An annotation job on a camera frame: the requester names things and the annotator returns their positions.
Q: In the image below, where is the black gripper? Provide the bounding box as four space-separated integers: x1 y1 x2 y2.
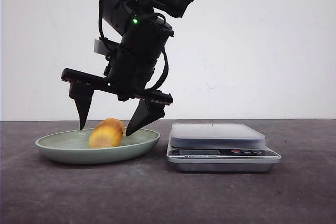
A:
61 28 173 136

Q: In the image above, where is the green plate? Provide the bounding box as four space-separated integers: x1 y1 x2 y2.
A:
35 129 160 164

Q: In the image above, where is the yellow corn cob piece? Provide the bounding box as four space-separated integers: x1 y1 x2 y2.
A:
89 118 124 148

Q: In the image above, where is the silver digital kitchen scale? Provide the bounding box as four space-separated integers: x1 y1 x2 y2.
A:
166 123 281 173

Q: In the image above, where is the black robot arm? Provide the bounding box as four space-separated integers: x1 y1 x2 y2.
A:
61 0 194 135

